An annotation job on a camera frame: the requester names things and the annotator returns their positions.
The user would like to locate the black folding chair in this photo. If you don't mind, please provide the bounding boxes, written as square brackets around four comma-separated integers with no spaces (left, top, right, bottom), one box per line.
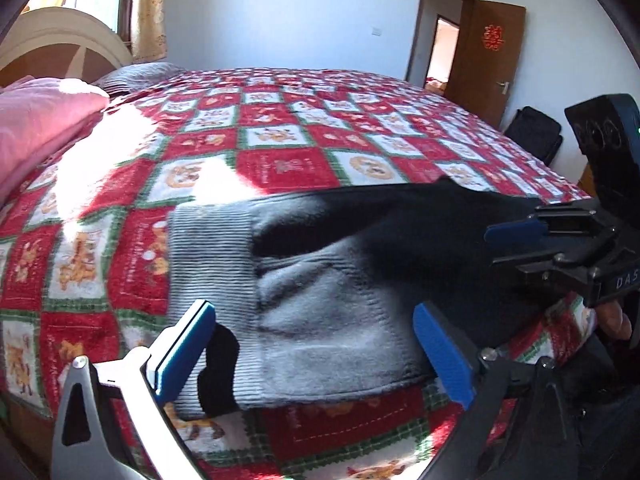
[502,106,563,166]

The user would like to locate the brown door frame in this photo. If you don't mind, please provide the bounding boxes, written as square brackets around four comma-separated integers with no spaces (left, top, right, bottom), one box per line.
[405,0,483,93]

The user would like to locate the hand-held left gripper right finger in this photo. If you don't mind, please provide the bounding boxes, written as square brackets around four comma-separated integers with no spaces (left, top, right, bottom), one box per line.
[412,301,581,480]

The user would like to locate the red paper door decoration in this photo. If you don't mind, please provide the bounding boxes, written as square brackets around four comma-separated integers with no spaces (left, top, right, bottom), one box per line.
[481,24,505,52]

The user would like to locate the black knit pants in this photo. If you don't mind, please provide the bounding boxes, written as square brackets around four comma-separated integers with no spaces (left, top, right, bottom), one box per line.
[167,177,596,421]

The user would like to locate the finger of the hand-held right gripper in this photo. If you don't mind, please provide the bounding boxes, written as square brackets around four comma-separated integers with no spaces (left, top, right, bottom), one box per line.
[490,245,608,287]
[484,203,608,251]

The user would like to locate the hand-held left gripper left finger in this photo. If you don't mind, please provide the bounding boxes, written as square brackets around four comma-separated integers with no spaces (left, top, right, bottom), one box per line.
[50,299,217,480]

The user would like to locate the narrow yellow curtain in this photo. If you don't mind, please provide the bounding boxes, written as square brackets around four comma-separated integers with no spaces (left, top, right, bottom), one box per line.
[131,0,168,61]

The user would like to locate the person's right hand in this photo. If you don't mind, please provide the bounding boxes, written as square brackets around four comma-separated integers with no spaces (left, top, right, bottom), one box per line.
[597,302,633,339]

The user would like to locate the wooden cabinet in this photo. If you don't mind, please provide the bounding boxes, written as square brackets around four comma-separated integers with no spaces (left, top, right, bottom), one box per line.
[580,162,601,201]

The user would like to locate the red printed bed blanket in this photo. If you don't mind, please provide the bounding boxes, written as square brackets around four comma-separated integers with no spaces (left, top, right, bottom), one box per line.
[0,66,598,480]

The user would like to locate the brown wooden door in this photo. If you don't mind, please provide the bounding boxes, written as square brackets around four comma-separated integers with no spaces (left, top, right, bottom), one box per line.
[445,0,527,128]

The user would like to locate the folded pink blanket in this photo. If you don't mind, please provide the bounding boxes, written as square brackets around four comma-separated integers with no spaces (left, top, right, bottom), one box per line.
[0,76,111,206]

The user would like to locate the cream and wood headboard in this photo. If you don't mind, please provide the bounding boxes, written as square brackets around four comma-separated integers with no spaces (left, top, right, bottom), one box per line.
[0,7,133,88]

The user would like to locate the striped pillow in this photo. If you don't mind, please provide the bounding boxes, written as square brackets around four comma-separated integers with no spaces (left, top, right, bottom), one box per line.
[92,61,186,96]

